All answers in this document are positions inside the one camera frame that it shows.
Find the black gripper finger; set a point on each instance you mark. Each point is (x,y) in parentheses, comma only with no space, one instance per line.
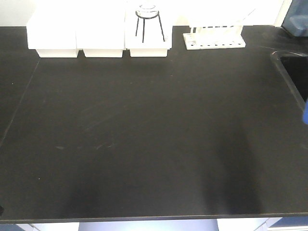
(1,210)

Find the blue microfiber cloth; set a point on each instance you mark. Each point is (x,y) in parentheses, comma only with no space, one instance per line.
(305,113)

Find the left white storage bin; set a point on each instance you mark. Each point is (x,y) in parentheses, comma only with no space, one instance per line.
(52,34)

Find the white storage bin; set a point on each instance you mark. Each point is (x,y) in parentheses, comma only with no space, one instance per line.
(101,34)
(52,34)
(149,37)

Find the middle white storage bin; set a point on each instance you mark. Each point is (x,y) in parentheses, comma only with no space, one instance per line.
(101,34)

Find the right white storage bin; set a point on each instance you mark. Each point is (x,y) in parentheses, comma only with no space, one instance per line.
(149,37)

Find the clear glass flask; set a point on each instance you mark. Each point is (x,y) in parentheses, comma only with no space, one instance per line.
(147,10)

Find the white test tube rack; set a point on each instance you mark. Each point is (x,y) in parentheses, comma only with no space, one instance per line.
(215,30)

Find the black lab sink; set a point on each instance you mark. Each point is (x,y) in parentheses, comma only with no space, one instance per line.
(293,67)

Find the blue bin at corner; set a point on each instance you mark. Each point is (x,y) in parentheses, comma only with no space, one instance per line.
(296,19)

